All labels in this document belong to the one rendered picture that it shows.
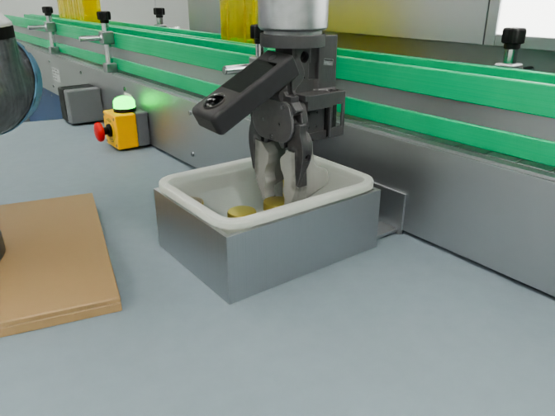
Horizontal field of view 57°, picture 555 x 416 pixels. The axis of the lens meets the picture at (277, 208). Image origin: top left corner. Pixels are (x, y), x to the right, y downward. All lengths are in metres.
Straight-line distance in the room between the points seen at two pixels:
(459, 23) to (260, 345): 0.56
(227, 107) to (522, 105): 0.31
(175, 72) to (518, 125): 0.62
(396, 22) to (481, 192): 0.38
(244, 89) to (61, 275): 0.28
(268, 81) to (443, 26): 0.38
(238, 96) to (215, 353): 0.25
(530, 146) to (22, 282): 0.55
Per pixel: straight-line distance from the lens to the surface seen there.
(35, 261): 0.64
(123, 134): 1.08
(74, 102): 1.33
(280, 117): 0.57
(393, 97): 0.71
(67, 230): 0.70
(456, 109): 0.65
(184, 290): 0.58
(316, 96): 0.57
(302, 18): 0.55
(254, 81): 0.54
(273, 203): 0.61
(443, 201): 0.65
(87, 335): 0.53
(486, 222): 0.63
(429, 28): 0.87
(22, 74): 0.72
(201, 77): 0.91
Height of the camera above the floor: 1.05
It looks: 23 degrees down
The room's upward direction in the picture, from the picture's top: straight up
